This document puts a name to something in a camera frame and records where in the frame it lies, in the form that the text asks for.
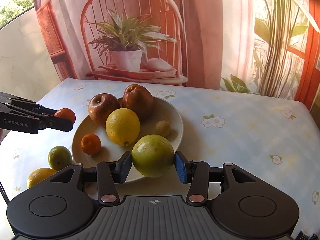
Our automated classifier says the small yellow lemon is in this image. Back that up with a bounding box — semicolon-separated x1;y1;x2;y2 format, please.
27;167;58;189

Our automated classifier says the dark brownish red apple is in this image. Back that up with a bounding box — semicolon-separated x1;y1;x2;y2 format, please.
88;93;121;127

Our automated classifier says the small brown kiwi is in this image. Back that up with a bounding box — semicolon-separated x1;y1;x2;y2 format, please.
155;120;172;137

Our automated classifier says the small green jujube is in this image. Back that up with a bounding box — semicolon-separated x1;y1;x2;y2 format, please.
48;146;73;172

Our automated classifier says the round cream plate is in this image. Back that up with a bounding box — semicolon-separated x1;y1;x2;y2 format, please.
72;96;184;183

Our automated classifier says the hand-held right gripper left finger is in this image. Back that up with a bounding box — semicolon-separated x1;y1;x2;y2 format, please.
50;151;132;205

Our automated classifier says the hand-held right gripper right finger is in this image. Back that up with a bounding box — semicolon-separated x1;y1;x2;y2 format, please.
174;151;259;203

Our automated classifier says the red speckled apple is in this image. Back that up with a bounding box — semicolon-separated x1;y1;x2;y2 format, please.
122;84;154;120

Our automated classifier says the large green guava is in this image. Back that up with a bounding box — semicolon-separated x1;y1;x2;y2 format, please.
131;134;175;178

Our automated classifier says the large yellow lemon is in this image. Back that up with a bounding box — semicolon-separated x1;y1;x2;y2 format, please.
105;108;140;147

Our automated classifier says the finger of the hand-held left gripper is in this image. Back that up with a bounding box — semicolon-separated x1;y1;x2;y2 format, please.
37;114;74;132
10;99;56;117

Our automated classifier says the small orange mandarin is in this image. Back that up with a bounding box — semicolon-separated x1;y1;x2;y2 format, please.
81;134;102;155
54;108;76;125

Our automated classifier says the green tree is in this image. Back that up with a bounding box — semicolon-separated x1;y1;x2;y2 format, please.
0;0;34;28

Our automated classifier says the printed backdrop cloth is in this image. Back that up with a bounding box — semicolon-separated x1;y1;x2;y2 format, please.
30;0;320;103

